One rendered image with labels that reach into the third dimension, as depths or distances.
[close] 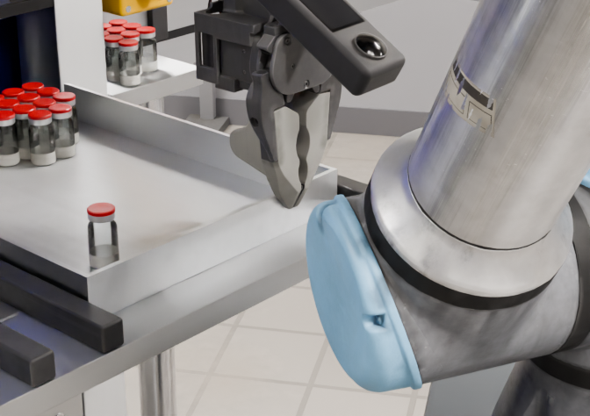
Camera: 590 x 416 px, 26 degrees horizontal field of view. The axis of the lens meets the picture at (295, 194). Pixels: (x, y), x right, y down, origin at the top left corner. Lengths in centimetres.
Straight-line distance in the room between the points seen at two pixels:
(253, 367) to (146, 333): 169
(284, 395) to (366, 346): 176
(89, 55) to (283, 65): 41
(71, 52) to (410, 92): 249
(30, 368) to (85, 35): 55
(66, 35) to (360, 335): 64
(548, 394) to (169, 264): 28
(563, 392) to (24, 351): 34
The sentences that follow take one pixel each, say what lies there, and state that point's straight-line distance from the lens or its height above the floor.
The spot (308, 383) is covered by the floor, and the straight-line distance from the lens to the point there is 249.
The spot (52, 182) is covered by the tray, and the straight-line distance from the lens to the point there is 111.
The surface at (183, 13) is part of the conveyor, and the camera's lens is 153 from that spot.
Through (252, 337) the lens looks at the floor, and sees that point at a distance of 265.
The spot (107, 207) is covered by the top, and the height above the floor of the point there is 93.
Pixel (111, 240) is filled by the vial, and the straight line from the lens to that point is 93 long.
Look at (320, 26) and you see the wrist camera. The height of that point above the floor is 106.
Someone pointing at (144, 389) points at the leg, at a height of 39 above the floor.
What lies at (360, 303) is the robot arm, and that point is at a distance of 69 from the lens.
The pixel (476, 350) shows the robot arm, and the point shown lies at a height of 94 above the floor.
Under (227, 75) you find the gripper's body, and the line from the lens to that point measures 96.
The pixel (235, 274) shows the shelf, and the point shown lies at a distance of 94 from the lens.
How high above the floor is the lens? 130
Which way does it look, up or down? 23 degrees down
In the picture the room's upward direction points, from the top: straight up
